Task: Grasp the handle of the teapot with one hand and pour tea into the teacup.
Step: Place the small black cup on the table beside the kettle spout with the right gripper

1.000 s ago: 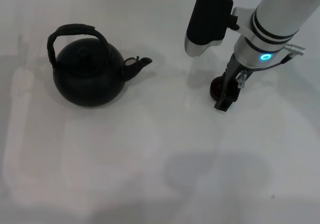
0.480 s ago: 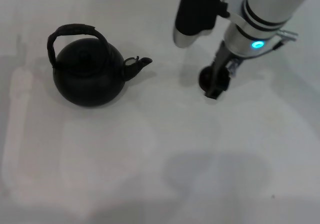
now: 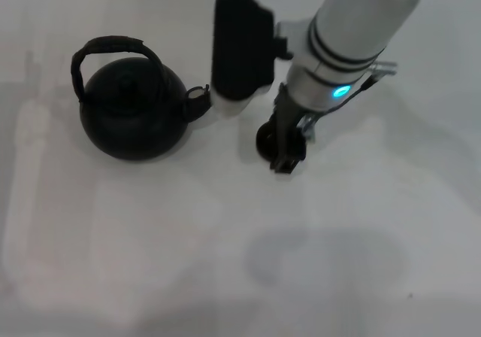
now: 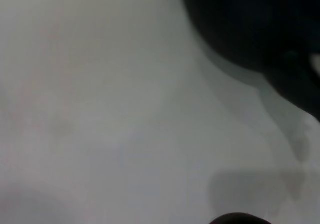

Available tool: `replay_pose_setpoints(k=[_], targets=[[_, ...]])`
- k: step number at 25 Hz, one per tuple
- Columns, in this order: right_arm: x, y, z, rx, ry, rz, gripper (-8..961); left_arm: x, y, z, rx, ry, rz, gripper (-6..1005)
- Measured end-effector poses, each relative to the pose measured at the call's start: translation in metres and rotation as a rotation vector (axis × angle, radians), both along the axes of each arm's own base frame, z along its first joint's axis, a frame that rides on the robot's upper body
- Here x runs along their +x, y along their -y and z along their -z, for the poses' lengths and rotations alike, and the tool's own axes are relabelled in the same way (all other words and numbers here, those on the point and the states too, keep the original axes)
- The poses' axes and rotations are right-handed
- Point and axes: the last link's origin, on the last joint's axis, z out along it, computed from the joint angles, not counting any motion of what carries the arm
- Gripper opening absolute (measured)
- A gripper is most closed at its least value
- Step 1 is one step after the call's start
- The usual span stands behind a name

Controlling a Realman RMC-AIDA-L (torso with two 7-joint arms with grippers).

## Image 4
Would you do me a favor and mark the black round teapot with handle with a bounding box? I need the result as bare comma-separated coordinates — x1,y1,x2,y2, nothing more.
178,0,320,124

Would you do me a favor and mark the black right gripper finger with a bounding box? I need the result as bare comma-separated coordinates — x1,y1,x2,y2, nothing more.
211,212,272,224

